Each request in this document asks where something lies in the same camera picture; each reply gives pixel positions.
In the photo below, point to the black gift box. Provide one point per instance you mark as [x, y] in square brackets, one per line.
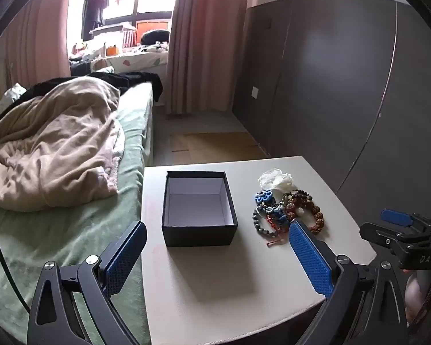
[199, 208]

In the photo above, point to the beige blanket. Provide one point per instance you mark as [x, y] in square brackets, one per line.
[54, 151]

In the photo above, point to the leaf print sill cloth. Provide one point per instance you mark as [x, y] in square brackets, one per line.
[140, 59]

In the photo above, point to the orange box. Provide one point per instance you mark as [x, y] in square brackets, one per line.
[149, 27]

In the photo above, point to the pink curtain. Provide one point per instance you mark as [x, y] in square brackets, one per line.
[204, 39]
[36, 39]

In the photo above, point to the crumpled clear plastic bag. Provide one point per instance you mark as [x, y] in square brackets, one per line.
[274, 180]

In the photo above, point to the white wall socket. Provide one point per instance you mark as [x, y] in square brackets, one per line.
[254, 92]

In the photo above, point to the black bag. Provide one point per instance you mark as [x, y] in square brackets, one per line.
[155, 36]

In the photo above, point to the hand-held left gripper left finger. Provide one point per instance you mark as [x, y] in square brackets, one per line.
[125, 255]

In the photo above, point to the dark grey wardrobe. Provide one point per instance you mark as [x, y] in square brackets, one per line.
[330, 90]

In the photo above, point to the black clothing pile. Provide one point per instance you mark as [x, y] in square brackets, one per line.
[136, 79]

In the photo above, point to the white pillow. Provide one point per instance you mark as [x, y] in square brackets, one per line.
[14, 93]

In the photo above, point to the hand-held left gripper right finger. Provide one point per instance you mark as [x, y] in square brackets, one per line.
[309, 258]

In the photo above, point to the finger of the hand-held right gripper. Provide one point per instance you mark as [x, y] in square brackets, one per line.
[380, 233]
[397, 217]

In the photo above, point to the person's right hand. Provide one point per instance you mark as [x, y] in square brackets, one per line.
[415, 298]

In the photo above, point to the bed with green sheet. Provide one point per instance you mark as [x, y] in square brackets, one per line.
[93, 230]

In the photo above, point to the hanging dark garment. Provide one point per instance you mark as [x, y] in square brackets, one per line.
[96, 0]

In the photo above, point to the flat brown cardboard sheet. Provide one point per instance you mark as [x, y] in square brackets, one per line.
[215, 143]

